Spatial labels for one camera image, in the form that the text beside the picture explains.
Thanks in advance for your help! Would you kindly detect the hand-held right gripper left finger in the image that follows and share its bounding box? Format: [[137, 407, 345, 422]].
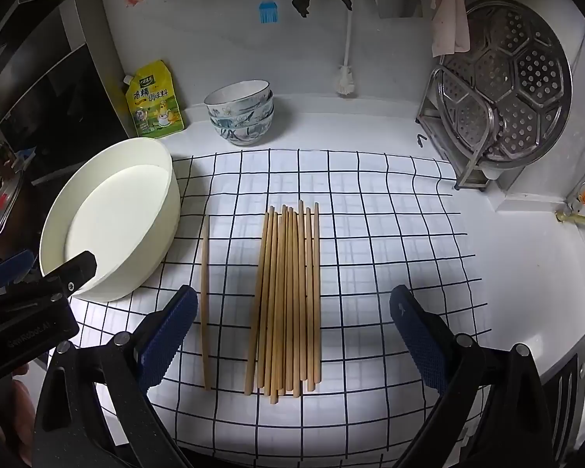
[[33, 285, 199, 468]]

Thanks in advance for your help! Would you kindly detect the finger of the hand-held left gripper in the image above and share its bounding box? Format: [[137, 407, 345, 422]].
[[0, 250, 36, 293], [39, 251, 97, 296]]

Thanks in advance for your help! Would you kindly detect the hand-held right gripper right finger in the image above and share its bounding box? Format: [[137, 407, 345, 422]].
[[389, 284, 561, 468]]

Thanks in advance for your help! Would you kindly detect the single wooden chopstick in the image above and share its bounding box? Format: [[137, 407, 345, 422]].
[[201, 213, 211, 392]]

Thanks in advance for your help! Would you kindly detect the white round basin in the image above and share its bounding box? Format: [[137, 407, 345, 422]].
[[39, 137, 182, 303]]

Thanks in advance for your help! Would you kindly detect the pile of wooden chopsticks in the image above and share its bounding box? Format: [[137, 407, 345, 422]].
[[244, 200, 321, 404]]

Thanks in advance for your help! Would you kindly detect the person's left hand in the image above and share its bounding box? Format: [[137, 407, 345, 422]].
[[0, 365, 37, 468]]

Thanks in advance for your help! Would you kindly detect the dark cooking pot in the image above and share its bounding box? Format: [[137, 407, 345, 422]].
[[0, 175, 44, 260]]

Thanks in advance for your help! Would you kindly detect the glass pot lid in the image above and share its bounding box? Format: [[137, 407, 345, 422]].
[[0, 173, 27, 249]]

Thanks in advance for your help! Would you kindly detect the white black-grid mat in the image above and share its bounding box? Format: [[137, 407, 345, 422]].
[[71, 149, 493, 468]]

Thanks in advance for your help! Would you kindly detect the metal dish rack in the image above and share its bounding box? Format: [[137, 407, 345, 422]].
[[416, 66, 498, 191]]

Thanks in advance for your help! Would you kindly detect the yellow seasoning pouch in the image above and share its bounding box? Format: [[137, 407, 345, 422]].
[[122, 60, 185, 138]]

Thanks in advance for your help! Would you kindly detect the black range hood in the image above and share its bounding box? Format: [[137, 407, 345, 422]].
[[0, 0, 137, 186]]

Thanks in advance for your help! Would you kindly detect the floral ceramic bowl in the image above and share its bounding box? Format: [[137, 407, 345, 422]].
[[209, 113, 275, 147], [207, 102, 275, 131], [204, 80, 272, 119]]

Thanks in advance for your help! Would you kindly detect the white dish brush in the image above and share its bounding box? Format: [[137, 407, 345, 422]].
[[334, 10, 358, 97]]

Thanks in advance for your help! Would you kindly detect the perforated steel steamer plate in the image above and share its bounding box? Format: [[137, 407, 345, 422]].
[[439, 0, 573, 169]]

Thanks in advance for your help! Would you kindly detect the pink hanging towel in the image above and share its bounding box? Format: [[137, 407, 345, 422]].
[[430, 0, 470, 58]]

